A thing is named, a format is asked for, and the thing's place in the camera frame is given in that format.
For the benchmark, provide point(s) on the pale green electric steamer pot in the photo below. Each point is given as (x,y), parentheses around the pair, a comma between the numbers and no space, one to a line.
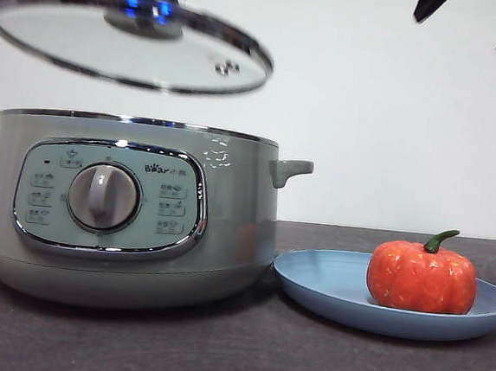
(227,218)

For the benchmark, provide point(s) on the orange pumpkin with green stem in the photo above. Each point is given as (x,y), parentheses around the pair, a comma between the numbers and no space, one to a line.
(418,278)

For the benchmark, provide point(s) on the blue round plate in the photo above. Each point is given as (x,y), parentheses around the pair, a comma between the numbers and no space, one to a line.
(322,283)

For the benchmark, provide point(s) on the glass lid with green knob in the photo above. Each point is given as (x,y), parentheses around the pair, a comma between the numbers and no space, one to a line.
(90,50)

